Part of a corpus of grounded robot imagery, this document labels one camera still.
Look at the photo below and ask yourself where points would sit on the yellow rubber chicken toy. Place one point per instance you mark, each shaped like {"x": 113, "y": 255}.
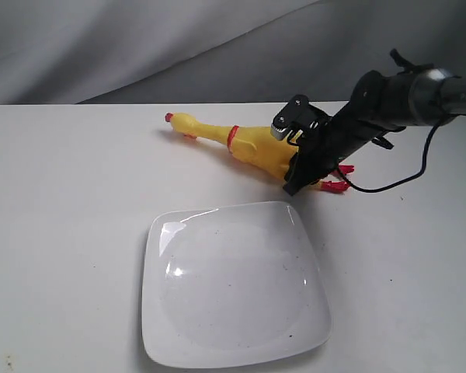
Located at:
{"x": 251, "y": 145}

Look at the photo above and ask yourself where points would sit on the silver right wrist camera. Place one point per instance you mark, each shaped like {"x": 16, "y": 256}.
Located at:
{"x": 298, "y": 115}

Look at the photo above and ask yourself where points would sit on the grey fabric backdrop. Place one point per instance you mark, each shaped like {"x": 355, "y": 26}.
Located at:
{"x": 65, "y": 52}

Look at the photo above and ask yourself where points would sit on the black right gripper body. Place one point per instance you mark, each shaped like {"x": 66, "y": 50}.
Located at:
{"x": 320, "y": 153}

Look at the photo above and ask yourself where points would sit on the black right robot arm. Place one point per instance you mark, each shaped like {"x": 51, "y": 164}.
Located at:
{"x": 419, "y": 95}

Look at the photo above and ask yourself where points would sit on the white square plate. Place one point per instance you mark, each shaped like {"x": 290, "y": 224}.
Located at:
{"x": 231, "y": 286}

